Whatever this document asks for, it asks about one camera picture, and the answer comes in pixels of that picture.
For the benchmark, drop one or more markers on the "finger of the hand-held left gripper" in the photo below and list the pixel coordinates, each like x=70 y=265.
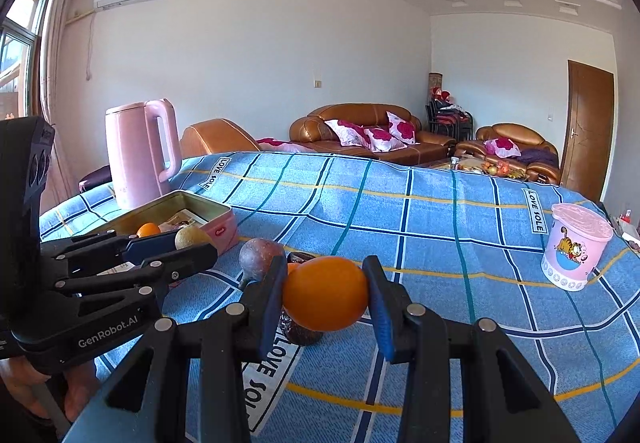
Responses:
x=190 y=259
x=150 y=247

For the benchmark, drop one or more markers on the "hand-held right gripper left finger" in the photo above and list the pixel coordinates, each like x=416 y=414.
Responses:
x=272 y=313

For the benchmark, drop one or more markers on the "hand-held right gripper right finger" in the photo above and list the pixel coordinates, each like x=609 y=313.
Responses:
x=382 y=318

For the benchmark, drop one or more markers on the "brown kiwi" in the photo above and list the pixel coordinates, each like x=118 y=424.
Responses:
x=192 y=237

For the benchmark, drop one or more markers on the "pink metal tin box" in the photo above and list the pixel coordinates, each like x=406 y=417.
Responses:
x=222 y=230

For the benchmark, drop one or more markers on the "dark purple round fruit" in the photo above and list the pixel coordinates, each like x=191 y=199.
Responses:
x=257 y=258

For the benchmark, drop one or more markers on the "person's left hand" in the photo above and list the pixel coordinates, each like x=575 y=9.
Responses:
x=82 y=388

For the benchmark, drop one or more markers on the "newspaper sheet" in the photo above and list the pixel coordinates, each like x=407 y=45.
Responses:
x=182 y=219

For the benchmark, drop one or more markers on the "dark padded stool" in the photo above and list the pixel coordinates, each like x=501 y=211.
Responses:
x=95 y=180

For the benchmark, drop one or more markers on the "blue checked tablecloth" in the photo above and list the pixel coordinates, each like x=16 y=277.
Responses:
x=425 y=233

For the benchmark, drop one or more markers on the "pink electric kettle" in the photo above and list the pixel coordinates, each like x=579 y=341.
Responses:
x=135 y=153

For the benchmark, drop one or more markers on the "brown leather chaise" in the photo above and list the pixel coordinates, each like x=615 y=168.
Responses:
x=215 y=138

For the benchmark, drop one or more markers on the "pink curtain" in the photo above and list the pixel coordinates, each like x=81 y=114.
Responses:
x=57 y=73

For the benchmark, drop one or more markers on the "pink floral cushion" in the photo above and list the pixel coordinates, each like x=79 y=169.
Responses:
x=280 y=145

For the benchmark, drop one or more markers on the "coffee table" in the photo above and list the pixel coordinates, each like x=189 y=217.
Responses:
x=475 y=168

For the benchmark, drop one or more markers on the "white pillow red flowers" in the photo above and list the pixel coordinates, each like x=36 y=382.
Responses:
x=501 y=147
x=347 y=133
x=402 y=127
x=385 y=139

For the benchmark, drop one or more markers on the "pink cartoon cup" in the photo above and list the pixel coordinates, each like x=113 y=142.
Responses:
x=575 y=248

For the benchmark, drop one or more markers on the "brown leather sofa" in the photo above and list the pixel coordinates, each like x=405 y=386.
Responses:
x=360 y=113

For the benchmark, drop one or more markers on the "stacked dark chairs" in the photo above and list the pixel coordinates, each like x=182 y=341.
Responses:
x=447 y=118

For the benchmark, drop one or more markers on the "purple blanket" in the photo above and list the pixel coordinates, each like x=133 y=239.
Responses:
x=540 y=157

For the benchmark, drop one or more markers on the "brown leather armchair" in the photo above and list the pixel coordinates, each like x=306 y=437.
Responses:
x=510 y=130

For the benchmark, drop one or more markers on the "red plush toy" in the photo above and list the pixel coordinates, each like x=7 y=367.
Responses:
x=442 y=94

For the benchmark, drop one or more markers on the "tall patterned vase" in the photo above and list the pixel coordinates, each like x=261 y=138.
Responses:
x=435 y=80

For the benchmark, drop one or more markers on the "cluttered television cabinet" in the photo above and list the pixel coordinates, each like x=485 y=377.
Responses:
x=627 y=228

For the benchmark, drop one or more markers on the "brown wooden door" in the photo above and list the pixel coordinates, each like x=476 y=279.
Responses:
x=587 y=128

